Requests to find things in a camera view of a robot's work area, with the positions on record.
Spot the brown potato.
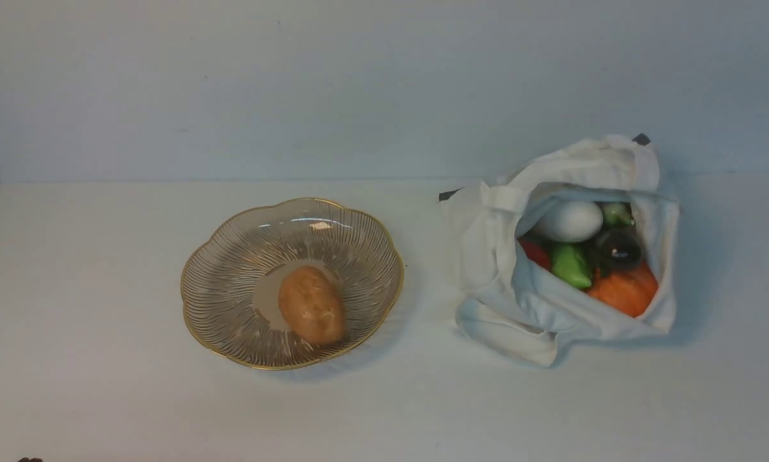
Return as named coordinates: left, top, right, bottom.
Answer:
left=278, top=266, right=346, bottom=347

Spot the white cloth bag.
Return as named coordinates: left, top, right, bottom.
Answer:
left=438, top=134, right=680, bottom=368

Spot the gold-rimmed clear ribbed plate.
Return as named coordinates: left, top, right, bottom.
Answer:
left=181, top=197, right=405, bottom=371

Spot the red tomato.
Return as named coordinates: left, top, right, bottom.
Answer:
left=517, top=237, right=552, bottom=271

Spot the white egg-shaped vegetable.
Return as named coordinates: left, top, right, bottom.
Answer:
left=532, top=201, right=604, bottom=243

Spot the green pepper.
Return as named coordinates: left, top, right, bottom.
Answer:
left=550, top=243, right=593, bottom=290

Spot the small green vegetable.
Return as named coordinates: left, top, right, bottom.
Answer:
left=599, top=202, right=636, bottom=228

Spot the dark purple eggplant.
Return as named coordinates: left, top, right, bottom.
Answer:
left=593, top=227, right=643, bottom=271

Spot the orange pumpkin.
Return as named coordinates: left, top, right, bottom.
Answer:
left=586, top=261, right=659, bottom=318

